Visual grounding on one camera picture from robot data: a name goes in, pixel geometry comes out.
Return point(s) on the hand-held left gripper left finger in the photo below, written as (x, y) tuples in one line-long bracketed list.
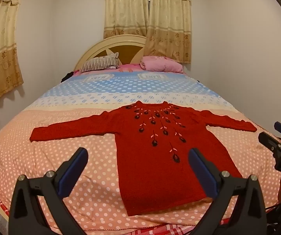
[(74, 173)]

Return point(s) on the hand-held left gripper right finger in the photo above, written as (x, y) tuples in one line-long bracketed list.
[(201, 173)]

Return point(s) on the red knitted sweater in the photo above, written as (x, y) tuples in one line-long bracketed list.
[(142, 164)]

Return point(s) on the polka dot bed sheet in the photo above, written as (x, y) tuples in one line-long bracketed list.
[(69, 102)]

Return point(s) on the black cloth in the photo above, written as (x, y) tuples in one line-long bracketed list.
[(66, 77)]

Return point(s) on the striped pillow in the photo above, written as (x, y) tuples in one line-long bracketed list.
[(96, 64)]

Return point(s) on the pink pillow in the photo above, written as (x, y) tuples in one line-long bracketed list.
[(160, 64)]

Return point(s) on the cream wooden headboard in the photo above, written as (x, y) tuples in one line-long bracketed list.
[(120, 51)]

